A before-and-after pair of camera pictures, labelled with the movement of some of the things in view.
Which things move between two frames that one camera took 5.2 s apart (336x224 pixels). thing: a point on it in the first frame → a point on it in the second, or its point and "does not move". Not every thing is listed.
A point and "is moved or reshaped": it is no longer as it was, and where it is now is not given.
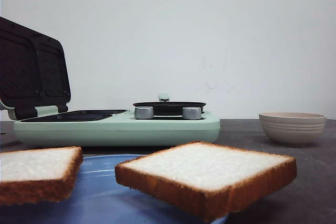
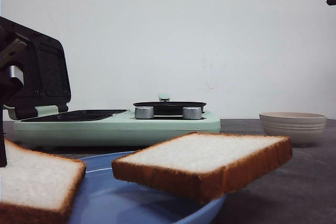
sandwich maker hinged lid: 34,73 does not move
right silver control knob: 191,113 does not move
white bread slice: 206,180 is moved or reshaped
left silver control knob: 144,113 does not move
